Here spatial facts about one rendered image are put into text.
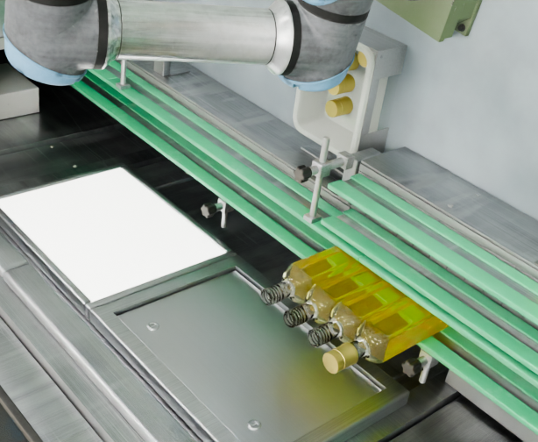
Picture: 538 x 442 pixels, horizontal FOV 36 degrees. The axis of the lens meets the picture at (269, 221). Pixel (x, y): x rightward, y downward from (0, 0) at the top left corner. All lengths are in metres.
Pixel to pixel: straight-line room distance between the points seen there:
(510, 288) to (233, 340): 0.49
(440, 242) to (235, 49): 0.44
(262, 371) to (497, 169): 0.53
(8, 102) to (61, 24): 1.06
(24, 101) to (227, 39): 1.06
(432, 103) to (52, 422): 0.85
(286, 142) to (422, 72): 0.35
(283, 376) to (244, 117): 0.63
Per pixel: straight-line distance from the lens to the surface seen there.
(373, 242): 1.45
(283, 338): 1.50
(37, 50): 1.19
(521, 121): 1.43
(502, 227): 1.40
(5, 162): 2.05
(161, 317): 1.51
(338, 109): 1.61
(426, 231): 1.37
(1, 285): 1.63
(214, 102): 1.87
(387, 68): 1.54
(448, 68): 1.50
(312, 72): 1.32
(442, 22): 1.40
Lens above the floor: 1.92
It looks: 37 degrees down
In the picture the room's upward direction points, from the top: 109 degrees counter-clockwise
